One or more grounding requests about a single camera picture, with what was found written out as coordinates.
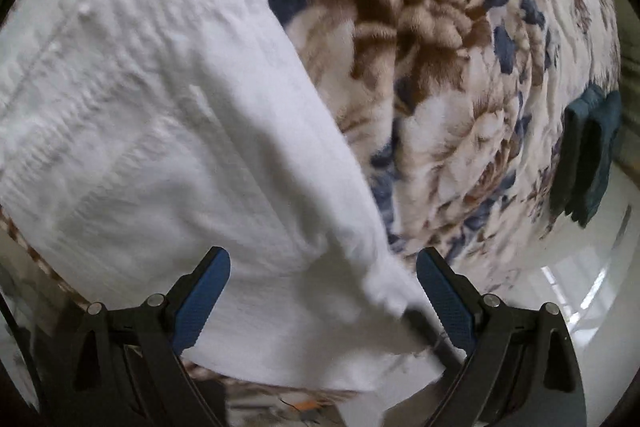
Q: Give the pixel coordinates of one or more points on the dark teal folded cloth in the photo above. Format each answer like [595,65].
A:
[585,157]

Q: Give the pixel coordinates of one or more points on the white towel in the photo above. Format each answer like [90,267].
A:
[150,107]

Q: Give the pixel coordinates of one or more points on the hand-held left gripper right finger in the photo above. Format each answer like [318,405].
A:
[447,302]

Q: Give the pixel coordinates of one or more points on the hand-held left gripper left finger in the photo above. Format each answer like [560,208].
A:
[200,302]

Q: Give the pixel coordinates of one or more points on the floral plush blanket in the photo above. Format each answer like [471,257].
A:
[425,57]

